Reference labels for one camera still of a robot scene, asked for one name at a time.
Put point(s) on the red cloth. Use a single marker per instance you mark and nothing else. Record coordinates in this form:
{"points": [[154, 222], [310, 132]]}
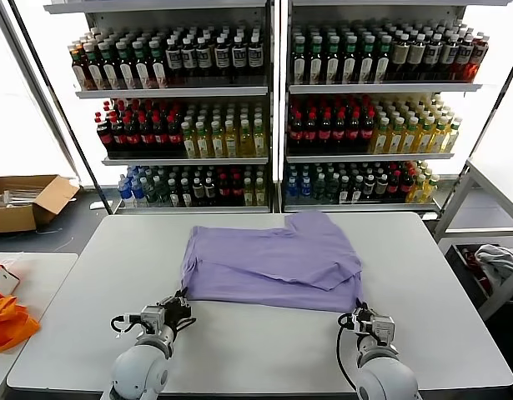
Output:
{"points": [[483, 283]]}

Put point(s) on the purple t-shirt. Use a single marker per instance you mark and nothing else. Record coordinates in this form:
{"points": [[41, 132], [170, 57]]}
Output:
{"points": [[260, 258]]}

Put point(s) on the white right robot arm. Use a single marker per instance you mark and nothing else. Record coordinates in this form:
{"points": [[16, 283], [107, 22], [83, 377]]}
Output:
{"points": [[385, 375]]}

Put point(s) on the black storage bin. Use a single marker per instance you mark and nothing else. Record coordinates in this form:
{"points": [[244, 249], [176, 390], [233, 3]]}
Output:
{"points": [[469, 271]]}

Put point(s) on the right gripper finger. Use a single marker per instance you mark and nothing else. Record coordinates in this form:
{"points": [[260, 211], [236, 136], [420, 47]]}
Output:
{"points": [[356, 313], [365, 313]]}

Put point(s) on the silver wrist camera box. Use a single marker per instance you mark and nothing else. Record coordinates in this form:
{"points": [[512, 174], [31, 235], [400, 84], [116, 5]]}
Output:
{"points": [[383, 329], [152, 318]]}

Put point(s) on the black metal pole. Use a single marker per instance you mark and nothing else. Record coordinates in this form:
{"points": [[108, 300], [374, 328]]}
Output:
{"points": [[50, 83]]}

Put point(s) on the small white orange box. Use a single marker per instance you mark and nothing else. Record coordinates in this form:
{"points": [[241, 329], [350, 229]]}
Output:
{"points": [[6, 281]]}

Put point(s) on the grey metal drinks shelf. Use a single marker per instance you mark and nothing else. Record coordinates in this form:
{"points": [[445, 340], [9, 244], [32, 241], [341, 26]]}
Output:
{"points": [[364, 88], [177, 92]]}

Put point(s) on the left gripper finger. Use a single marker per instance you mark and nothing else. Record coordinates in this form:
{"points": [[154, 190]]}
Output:
{"points": [[185, 306], [177, 299]]}

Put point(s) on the grey metal frame rack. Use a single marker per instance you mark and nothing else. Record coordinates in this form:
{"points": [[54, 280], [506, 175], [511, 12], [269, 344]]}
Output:
{"points": [[451, 206]]}

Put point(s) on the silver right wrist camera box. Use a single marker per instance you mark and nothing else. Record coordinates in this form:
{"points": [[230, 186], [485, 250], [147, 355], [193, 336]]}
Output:
{"points": [[383, 329]]}

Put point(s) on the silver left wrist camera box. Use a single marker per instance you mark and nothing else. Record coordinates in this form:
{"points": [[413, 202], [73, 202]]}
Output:
{"points": [[152, 318]]}

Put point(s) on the small yellow juice bottle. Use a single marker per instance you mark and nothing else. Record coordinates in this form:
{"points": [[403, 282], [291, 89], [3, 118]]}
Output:
{"points": [[415, 191], [429, 188]]}

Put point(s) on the orange cloth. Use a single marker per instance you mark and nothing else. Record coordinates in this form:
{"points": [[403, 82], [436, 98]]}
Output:
{"points": [[6, 329]]}

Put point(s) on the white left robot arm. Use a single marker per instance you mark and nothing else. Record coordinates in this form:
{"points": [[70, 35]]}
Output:
{"points": [[139, 366]]}

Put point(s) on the red drink bottle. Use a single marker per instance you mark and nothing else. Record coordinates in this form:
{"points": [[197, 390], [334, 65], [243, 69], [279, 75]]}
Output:
{"points": [[463, 54], [477, 54]]}

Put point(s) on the dark bottle blue-white label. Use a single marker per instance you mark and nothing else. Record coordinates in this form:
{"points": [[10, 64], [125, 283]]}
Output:
{"points": [[188, 57], [432, 53], [448, 53], [238, 55], [203, 56], [254, 55], [173, 58], [222, 56]]}

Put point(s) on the grey metal beam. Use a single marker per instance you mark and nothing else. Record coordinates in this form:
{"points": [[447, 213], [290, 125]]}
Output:
{"points": [[33, 87]]}

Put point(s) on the small dark bottle beige label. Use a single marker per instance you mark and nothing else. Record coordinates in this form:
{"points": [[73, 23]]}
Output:
{"points": [[209, 191], [368, 185], [380, 185], [198, 191]]}

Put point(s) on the yellow juice bottle green band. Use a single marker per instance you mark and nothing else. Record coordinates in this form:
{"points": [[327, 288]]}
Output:
{"points": [[203, 144], [450, 139], [230, 143], [217, 143], [246, 142], [393, 142], [260, 141], [189, 145], [379, 142], [437, 141], [408, 142], [423, 141]]}

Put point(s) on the small white flat object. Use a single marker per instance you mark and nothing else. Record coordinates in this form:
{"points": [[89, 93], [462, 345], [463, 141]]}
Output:
{"points": [[99, 205]]}

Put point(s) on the small pale yellow drink bottle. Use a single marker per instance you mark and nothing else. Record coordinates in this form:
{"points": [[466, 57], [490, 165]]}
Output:
{"points": [[248, 192], [260, 192]]}

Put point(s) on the dark tea bottle white label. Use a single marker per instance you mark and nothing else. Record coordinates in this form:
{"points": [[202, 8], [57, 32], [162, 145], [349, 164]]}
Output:
{"points": [[381, 64], [142, 68], [110, 70], [315, 64], [365, 64], [332, 64], [126, 69], [159, 68], [93, 71], [348, 64], [298, 64]]}

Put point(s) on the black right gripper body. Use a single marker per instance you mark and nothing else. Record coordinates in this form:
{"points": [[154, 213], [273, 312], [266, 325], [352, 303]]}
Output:
{"points": [[361, 326]]}

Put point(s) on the blue drink bottle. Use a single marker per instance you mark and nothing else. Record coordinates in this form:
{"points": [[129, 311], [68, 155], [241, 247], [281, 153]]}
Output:
{"points": [[305, 187], [123, 191], [137, 191], [292, 187]]}

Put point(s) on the small dark bottle white label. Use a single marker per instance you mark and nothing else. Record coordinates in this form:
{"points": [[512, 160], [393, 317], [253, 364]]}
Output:
{"points": [[185, 193], [173, 193], [356, 191], [344, 191]]}

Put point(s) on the grey white crumpled cloth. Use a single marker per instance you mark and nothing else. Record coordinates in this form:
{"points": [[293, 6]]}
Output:
{"points": [[496, 262]]}

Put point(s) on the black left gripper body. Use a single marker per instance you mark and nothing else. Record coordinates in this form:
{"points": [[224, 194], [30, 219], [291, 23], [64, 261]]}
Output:
{"points": [[170, 312]]}

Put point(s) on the open cardboard box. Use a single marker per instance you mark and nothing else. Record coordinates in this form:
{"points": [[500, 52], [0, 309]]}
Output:
{"points": [[10, 218]]}

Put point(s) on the small cola bottle red cap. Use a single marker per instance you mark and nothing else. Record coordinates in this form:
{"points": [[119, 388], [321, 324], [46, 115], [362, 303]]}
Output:
{"points": [[224, 191], [405, 184], [393, 184], [236, 191]]}

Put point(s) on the clear green water bottle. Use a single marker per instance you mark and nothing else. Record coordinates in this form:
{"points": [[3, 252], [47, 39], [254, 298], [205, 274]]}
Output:
{"points": [[318, 188], [150, 191], [161, 191], [332, 188]]}

